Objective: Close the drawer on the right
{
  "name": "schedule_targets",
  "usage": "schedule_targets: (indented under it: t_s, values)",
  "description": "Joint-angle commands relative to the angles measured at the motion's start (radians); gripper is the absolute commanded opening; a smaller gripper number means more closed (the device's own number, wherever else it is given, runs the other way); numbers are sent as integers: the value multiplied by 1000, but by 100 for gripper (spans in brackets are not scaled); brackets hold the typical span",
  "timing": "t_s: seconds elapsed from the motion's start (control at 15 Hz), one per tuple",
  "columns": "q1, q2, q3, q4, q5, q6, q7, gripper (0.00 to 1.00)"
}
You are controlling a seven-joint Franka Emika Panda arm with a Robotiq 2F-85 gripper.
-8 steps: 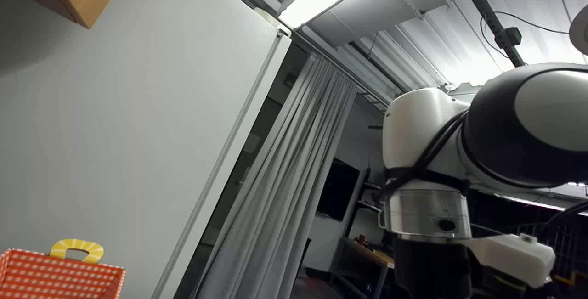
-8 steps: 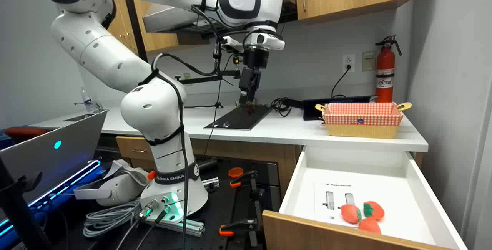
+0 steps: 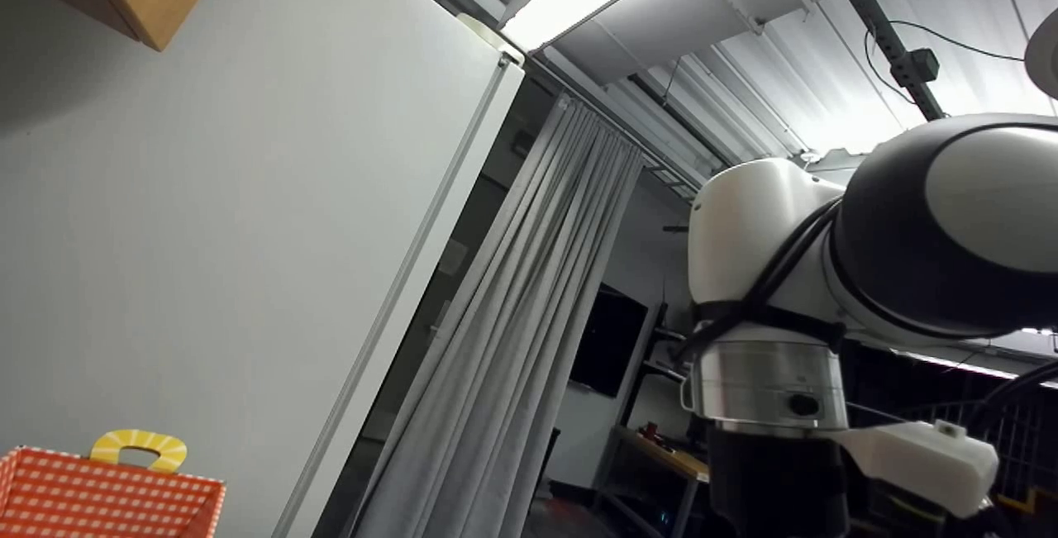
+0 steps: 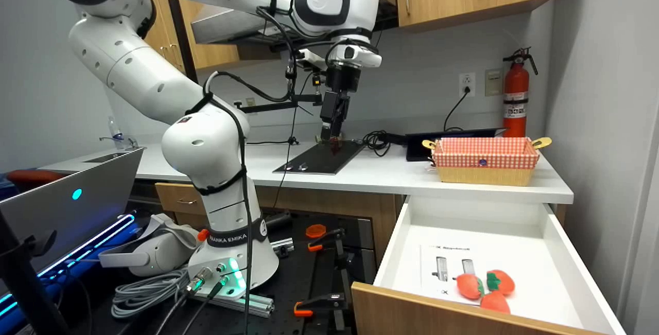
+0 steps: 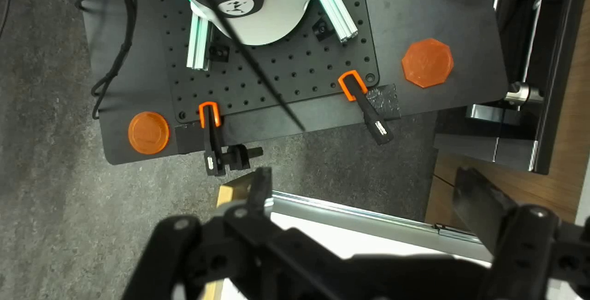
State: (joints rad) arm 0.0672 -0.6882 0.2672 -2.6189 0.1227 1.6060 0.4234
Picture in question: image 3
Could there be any black cable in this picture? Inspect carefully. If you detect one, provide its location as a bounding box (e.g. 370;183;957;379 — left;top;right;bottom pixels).
863;19;1027;107

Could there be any black shelf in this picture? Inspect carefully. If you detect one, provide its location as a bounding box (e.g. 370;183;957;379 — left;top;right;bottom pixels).
622;300;693;433

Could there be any white partition panel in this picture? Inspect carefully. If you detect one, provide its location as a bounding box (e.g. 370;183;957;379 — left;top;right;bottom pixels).
0;0;527;538

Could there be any black wall monitor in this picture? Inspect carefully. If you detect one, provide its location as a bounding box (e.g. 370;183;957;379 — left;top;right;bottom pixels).
568;285;651;399

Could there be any grey curtain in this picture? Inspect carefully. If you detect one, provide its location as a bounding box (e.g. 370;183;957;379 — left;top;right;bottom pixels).
350;95;646;538

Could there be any black ceiling strut with box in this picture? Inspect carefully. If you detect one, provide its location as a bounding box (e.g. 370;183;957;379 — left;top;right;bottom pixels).
813;0;948;122

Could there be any wooden table with metal legs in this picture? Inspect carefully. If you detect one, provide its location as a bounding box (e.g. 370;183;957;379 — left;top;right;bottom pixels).
592;425;713;538

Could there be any orange checkered box, yellow handle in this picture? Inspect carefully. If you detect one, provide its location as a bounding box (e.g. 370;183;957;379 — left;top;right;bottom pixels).
0;429;226;538

